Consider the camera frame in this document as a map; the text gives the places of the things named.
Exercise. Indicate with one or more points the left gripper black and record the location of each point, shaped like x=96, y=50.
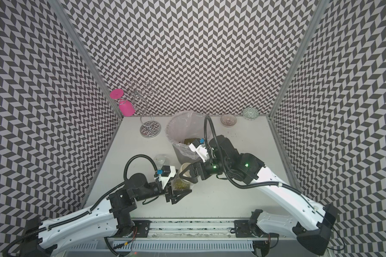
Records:
x=169, y=195

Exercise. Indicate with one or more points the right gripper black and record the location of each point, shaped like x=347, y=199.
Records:
x=194, y=168

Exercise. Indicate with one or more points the cream lid of jar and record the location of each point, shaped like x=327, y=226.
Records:
x=188, y=175

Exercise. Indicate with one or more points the glass jar with beans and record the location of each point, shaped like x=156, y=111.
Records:
x=179, y=183
x=161, y=160

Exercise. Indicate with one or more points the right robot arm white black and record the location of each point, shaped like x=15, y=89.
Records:
x=308, y=221

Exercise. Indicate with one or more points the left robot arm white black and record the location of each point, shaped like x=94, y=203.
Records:
x=108, y=217

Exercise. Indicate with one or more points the mung beans in bin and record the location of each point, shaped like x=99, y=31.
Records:
x=189, y=141

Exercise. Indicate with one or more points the grey mesh trash bin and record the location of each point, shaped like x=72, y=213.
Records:
x=184, y=154

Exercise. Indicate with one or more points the clear plastic bin liner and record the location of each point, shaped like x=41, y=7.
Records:
x=184, y=125

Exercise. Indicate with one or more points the pinkish small bowl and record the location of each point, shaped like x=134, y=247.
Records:
x=228, y=120

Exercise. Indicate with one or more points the green patterned small bowl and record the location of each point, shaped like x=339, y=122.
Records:
x=250, y=113

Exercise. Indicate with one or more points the pink wine glass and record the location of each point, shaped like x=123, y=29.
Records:
x=125, y=106

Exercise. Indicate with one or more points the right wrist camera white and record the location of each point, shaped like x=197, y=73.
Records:
x=198, y=146

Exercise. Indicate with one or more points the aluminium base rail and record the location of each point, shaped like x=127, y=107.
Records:
x=188, y=235

